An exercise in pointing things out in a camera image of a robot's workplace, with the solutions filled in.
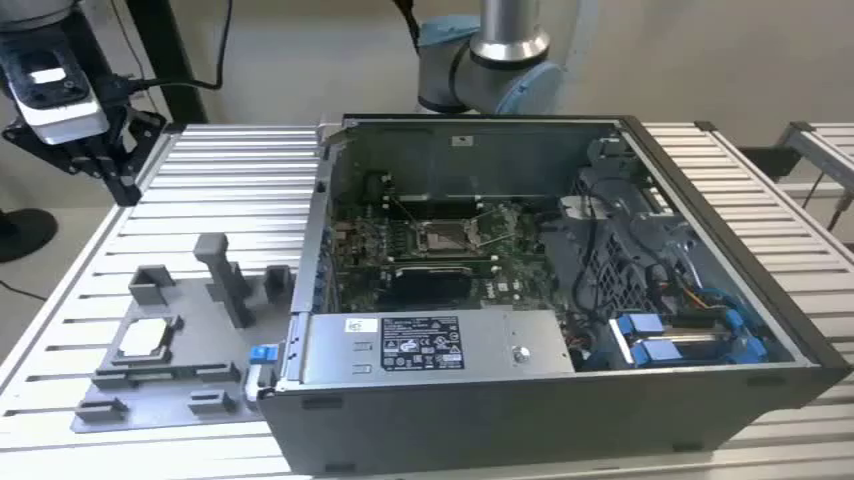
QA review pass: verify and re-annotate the CPU with silver top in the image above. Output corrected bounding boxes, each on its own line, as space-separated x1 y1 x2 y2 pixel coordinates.
121 318 173 354

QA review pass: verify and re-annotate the black RAM slot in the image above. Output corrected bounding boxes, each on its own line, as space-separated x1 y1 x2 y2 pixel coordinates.
384 195 483 209
388 253 500 266

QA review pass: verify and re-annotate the CPU socket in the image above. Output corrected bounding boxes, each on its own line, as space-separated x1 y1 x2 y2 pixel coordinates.
415 218 483 255

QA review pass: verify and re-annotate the round black stand base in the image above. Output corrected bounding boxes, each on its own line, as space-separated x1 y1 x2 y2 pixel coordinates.
0 207 59 264

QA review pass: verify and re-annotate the grey parts rack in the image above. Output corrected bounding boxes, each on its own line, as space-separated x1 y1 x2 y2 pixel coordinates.
69 232 299 434

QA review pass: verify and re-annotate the hard disk in blue carrier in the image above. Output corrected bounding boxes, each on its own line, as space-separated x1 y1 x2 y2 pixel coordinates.
241 343 279 402

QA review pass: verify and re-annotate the silver power supply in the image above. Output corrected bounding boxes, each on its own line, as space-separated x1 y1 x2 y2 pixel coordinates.
276 308 576 392

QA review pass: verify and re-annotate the black power supply label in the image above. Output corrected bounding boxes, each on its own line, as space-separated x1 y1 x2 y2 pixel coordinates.
377 313 467 372

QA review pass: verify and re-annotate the green motherboard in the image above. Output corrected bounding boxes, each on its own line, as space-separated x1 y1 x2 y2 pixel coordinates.
329 197 575 314

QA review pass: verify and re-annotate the black plastic drive cage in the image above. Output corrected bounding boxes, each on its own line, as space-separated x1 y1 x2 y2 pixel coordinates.
538 164 676 322

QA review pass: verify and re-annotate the open black PC case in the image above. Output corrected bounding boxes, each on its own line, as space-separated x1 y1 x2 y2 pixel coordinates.
256 113 854 475

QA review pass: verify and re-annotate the blue disk carrier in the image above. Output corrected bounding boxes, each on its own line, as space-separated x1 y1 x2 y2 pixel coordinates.
632 338 686 367
615 311 666 337

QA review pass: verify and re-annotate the black box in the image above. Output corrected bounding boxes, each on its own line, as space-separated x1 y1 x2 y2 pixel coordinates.
735 144 802 182

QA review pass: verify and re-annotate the metal slat side table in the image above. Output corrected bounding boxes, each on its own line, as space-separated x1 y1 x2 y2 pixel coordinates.
776 121 854 201

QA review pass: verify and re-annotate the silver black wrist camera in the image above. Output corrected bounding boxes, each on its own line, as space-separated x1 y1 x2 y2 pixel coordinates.
0 34 112 147

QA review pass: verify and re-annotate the black camera cable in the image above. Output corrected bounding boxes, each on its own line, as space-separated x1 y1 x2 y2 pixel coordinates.
99 0 235 94

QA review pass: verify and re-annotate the black frame post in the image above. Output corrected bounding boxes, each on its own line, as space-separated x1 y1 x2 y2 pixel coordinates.
125 0 211 126

